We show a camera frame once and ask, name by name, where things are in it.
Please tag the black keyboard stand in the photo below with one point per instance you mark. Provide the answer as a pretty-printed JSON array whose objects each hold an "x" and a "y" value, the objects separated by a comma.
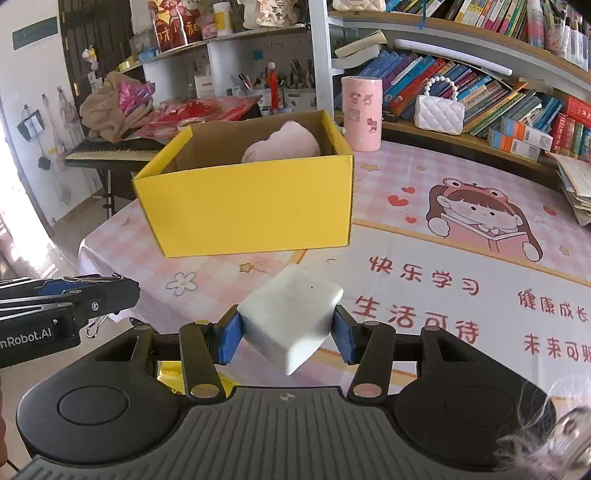
[{"x": 107, "y": 194}]

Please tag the red thick dictionary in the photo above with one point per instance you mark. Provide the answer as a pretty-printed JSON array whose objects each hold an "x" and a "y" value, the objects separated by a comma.
[{"x": 579, "y": 110}]

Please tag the blue hanging ribbon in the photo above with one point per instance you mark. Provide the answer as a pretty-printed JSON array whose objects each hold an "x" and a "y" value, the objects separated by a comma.
[{"x": 421, "y": 14}]

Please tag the stack of papers and workbooks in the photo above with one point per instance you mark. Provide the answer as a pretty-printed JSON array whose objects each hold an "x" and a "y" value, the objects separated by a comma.
[{"x": 577, "y": 184}]

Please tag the pink pen cup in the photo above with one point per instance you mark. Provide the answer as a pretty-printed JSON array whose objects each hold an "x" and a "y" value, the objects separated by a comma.
[{"x": 552, "y": 37}]

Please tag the white box red label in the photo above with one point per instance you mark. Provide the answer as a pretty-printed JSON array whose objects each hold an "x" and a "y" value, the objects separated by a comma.
[{"x": 204, "y": 86}]

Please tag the beige paperback book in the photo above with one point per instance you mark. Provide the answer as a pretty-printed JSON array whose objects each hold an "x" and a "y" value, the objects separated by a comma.
[{"x": 360, "y": 48}]

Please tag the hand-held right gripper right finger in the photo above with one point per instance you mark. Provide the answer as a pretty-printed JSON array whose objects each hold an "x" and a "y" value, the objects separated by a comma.
[{"x": 344, "y": 339}]

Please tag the dark wooden door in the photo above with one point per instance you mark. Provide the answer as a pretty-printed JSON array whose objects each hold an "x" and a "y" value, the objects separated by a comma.
[{"x": 92, "y": 37}]

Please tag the glitter tube bottle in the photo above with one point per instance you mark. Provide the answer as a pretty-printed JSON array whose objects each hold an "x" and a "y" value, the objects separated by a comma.
[{"x": 535, "y": 25}]

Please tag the beige plush cloth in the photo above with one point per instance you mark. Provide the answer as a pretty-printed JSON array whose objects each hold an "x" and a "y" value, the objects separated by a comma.
[{"x": 101, "y": 115}]

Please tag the white desk organizer with pens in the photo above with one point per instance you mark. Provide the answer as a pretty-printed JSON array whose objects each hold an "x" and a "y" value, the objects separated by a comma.
[{"x": 295, "y": 99}]

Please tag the pink foil wrapper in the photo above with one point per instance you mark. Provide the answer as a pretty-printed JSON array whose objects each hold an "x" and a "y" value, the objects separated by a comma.
[{"x": 134, "y": 97}]

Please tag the white pen holder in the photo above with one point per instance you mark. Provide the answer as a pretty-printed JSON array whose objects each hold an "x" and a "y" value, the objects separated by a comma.
[{"x": 582, "y": 50}]

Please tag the yellow cardboard box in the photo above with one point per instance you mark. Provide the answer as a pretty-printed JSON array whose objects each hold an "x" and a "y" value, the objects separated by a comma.
[{"x": 244, "y": 217}]

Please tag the white power adapter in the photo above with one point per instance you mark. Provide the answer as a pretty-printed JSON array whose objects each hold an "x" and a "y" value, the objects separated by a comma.
[{"x": 291, "y": 314}]

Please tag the white paper doll ornament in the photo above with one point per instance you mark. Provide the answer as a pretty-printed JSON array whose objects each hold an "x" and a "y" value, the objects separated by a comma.
[{"x": 272, "y": 14}]

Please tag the row of blue thick books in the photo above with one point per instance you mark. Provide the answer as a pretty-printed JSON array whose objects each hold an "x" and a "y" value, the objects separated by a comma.
[{"x": 485, "y": 97}]

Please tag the green wall sign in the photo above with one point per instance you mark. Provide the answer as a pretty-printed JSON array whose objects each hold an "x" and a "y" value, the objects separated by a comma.
[{"x": 34, "y": 33}]

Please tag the red fortune figure decoration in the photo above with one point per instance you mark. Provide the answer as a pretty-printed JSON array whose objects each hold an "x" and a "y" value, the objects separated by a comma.
[{"x": 171, "y": 32}]

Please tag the white rolled paper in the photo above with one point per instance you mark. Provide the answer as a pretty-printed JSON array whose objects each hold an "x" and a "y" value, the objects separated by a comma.
[{"x": 452, "y": 55}]

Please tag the cream quilted handbag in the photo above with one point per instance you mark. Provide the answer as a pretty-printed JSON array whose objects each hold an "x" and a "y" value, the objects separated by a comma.
[{"x": 358, "y": 4}]

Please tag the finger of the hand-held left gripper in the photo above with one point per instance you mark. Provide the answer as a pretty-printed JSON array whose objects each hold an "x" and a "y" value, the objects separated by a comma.
[
  {"x": 55, "y": 288},
  {"x": 37, "y": 311}
]

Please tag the red tassel ornament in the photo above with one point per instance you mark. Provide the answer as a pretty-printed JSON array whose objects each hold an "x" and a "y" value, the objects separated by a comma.
[{"x": 273, "y": 87}]

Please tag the pink packet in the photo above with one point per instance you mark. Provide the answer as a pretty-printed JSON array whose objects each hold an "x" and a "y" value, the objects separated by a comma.
[{"x": 206, "y": 26}]

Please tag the orange white carton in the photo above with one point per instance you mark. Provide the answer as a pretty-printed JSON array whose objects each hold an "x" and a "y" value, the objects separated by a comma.
[
  {"x": 512, "y": 145},
  {"x": 526, "y": 131}
]

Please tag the red paper decoration pile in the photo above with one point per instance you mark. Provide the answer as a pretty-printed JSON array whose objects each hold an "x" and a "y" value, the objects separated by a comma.
[{"x": 207, "y": 110}]

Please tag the small pink hanging toy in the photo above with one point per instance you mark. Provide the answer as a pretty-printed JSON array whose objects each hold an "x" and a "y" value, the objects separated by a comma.
[{"x": 90, "y": 57}]

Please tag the white bookshelf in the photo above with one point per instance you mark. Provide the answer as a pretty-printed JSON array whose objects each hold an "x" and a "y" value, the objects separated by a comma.
[{"x": 318, "y": 55}]

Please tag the grey fluffy pompom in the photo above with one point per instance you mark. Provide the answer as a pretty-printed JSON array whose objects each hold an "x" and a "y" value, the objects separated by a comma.
[{"x": 545, "y": 443}]

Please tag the pink checked printed tablecloth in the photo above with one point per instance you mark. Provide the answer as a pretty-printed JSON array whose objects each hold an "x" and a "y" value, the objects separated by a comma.
[{"x": 461, "y": 300}]

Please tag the pink cylinder canister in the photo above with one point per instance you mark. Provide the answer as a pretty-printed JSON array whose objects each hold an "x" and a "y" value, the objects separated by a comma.
[{"x": 361, "y": 115}]

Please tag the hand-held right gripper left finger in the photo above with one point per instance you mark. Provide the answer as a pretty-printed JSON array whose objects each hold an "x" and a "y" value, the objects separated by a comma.
[{"x": 229, "y": 337}]

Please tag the large pale pink plush toy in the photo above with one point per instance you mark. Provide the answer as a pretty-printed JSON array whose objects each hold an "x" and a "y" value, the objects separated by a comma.
[{"x": 286, "y": 143}]

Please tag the black electronic keyboard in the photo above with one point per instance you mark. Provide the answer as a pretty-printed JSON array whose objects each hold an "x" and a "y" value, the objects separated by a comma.
[{"x": 106, "y": 150}]

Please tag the row of colourful slim books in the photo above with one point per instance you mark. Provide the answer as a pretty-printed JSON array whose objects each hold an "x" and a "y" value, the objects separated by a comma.
[{"x": 485, "y": 14}]

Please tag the white bottle yellow label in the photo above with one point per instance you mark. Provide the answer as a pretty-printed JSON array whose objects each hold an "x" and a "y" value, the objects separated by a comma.
[{"x": 223, "y": 21}]

